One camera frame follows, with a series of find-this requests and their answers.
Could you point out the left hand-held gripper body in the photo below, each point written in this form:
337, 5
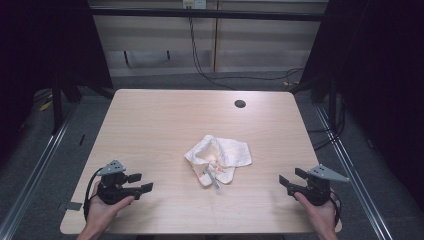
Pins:
111, 191

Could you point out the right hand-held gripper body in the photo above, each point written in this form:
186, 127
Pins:
316, 191

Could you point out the metal floor rail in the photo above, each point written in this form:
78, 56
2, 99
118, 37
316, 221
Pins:
353, 173
33, 173

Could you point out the person's right hand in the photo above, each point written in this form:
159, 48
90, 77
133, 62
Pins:
321, 215

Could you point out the white wall socket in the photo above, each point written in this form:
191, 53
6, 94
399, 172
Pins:
195, 4

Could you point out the person's left hand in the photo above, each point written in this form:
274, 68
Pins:
100, 213

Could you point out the black stand post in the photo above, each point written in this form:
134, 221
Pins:
57, 106

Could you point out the white towel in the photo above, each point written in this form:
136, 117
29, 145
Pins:
230, 151

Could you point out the black curtain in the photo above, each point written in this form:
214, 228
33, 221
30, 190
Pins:
40, 50
383, 83

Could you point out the grey tape strip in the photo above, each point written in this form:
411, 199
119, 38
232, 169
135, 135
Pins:
74, 206

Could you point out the black horizontal frame bar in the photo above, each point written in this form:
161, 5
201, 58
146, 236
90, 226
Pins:
206, 14

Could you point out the dark round table grommet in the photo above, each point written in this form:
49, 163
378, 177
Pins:
240, 103

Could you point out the yellow floor tape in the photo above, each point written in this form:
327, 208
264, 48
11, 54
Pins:
45, 106

